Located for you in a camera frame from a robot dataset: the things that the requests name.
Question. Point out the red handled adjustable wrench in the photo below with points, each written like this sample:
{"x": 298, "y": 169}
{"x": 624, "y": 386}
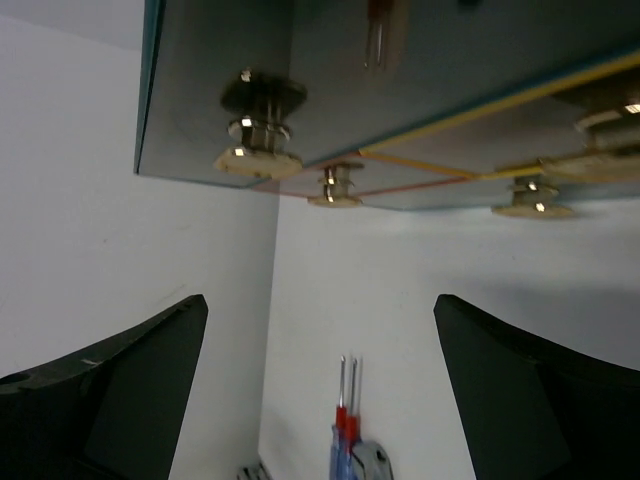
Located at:
{"x": 368, "y": 460}

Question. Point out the teal drawer cabinet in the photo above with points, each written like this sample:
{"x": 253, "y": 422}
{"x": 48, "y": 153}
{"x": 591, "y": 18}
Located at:
{"x": 521, "y": 106}

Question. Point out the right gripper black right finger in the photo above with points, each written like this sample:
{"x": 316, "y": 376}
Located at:
{"x": 533, "y": 409}

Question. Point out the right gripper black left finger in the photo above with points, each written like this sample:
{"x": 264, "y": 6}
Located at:
{"x": 112, "y": 410}

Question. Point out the smoked clear top drawer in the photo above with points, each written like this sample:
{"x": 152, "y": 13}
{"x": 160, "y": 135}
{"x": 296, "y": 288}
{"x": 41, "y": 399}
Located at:
{"x": 234, "y": 91}

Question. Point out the blue red precision screwdriver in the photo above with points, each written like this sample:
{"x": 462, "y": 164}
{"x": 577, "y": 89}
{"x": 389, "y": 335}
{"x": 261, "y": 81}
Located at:
{"x": 336, "y": 449}

